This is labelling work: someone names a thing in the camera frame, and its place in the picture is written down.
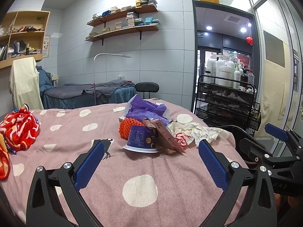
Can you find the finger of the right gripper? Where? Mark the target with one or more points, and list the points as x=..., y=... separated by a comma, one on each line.
x=276, y=132

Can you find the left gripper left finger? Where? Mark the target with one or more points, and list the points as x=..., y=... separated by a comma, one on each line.
x=44, y=207

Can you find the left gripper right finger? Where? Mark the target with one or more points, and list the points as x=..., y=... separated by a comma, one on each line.
x=258, y=207

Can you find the white paper wrapper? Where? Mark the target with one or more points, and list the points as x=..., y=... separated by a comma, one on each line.
x=185, y=134

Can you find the brown paper snack bag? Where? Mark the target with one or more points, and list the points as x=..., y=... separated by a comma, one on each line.
x=165, y=138

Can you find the orange foam fruit net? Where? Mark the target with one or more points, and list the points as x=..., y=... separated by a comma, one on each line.
x=125, y=127

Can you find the purple plastic bag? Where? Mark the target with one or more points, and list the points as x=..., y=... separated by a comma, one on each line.
x=140, y=109

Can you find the right hand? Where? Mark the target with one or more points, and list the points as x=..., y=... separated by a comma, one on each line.
x=285, y=203

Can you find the clear plastic bottle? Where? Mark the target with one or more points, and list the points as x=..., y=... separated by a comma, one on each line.
x=251, y=77

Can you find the dark brown bottle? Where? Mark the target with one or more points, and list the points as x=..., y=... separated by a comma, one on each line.
x=244, y=79

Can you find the pink polka dot blanket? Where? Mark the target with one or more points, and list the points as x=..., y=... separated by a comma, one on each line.
x=127, y=188

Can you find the large white tub jar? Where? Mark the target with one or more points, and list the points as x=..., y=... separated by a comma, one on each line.
x=225, y=76

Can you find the red patterned cloth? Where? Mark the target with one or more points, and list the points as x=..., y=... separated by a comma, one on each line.
x=19, y=130

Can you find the red hanging ornament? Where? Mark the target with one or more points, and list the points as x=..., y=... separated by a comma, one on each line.
x=249, y=40

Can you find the cream cloth covered chair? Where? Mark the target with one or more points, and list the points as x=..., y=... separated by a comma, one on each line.
x=24, y=84

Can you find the black round stool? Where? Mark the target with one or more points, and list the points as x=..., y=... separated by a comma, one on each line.
x=149, y=87

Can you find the blue massage bed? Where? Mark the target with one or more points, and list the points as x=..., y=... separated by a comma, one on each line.
x=72, y=96

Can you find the wooden cubby shelf unit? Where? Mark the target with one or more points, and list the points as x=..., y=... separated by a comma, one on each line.
x=22, y=35

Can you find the black wire trolley cart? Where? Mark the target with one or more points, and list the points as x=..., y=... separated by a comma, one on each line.
x=221, y=102

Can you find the wall poster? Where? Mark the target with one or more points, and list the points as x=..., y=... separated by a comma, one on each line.
x=46, y=46

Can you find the lower wooden wall shelf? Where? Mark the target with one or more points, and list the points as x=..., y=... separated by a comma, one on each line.
x=124, y=31

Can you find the wooden wall shelf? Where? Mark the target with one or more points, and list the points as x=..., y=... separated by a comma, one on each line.
x=124, y=31
x=122, y=14

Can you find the upper wooden wall shelf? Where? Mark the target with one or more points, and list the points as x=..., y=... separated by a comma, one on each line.
x=122, y=14

